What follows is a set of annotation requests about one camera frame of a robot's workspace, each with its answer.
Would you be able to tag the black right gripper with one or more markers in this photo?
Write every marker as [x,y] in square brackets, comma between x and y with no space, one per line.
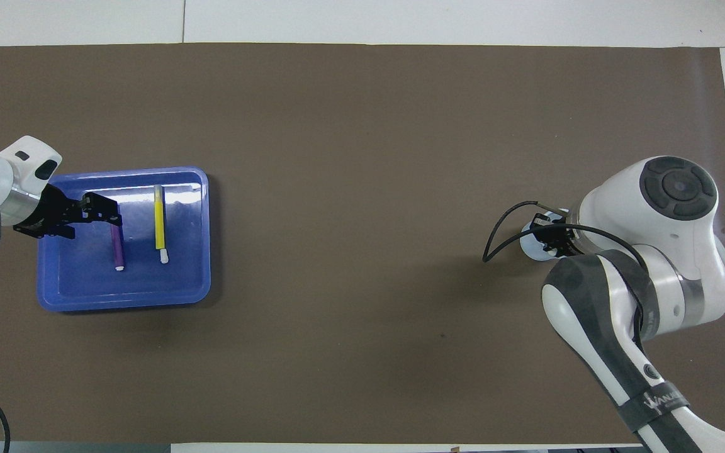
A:
[565,240]

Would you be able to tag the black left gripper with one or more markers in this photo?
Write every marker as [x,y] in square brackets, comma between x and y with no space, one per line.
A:
[48,211]

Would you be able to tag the purple pen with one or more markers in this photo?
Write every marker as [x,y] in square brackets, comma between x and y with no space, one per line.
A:
[118,248]

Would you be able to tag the yellow pen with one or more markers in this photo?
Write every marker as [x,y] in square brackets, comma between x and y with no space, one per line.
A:
[159,220]

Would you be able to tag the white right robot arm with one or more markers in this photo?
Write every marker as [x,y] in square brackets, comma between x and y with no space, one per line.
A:
[652,251]

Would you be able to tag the blue plastic tray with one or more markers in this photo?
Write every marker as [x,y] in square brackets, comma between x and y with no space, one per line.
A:
[85,277]

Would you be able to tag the translucent plastic cup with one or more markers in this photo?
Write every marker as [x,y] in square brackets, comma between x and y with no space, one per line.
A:
[528,245]

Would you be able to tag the brown table mat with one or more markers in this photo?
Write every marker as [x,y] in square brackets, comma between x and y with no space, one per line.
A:
[337,251]

